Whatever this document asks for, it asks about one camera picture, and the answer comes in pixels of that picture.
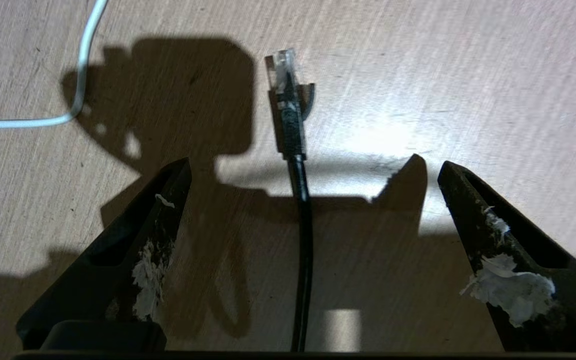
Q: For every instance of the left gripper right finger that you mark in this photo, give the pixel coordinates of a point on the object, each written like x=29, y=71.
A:
x=528, y=280

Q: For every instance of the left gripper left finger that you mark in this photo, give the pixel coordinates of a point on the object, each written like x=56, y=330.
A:
x=118, y=280

